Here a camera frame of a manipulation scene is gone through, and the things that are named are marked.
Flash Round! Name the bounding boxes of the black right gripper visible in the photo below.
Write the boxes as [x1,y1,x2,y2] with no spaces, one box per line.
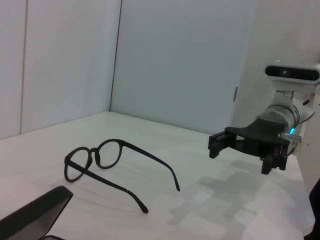
[208,118,292,175]

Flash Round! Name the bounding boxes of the black round glasses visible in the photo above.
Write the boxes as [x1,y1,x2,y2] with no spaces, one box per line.
[63,138,181,215]

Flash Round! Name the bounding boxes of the black glasses case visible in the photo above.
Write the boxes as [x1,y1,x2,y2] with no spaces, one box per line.
[0,185,74,240]

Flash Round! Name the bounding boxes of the dark robot base part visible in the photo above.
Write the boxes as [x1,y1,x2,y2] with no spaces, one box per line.
[308,177,320,237]

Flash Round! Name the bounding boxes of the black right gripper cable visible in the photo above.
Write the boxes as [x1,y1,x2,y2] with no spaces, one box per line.
[282,127,301,158]

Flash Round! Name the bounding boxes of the right wrist camera housing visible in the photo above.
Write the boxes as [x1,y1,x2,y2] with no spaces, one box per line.
[264,59,320,89]

